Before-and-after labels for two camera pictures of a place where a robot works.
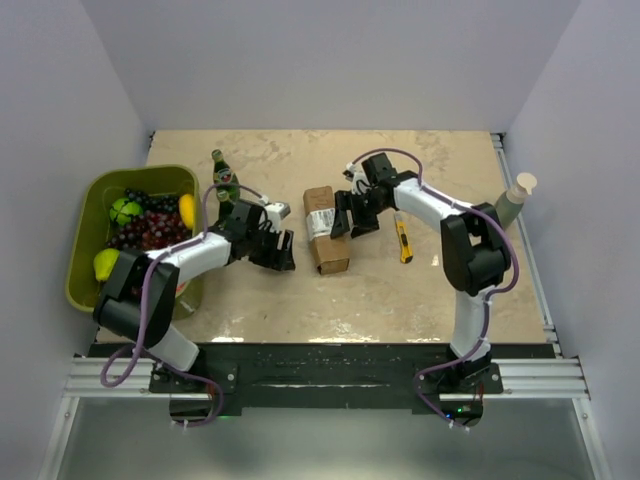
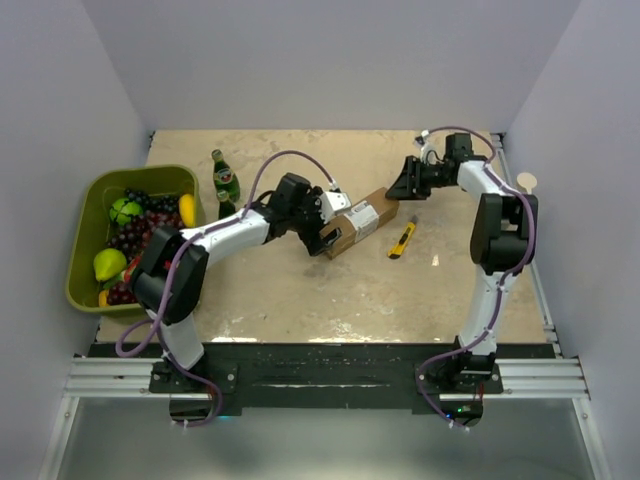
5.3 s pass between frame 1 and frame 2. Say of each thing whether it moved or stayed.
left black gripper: moved
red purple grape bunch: stayed
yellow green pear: stayed
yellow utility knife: moved
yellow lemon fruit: stayed
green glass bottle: stayed
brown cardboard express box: moved
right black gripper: moved
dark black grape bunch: stayed
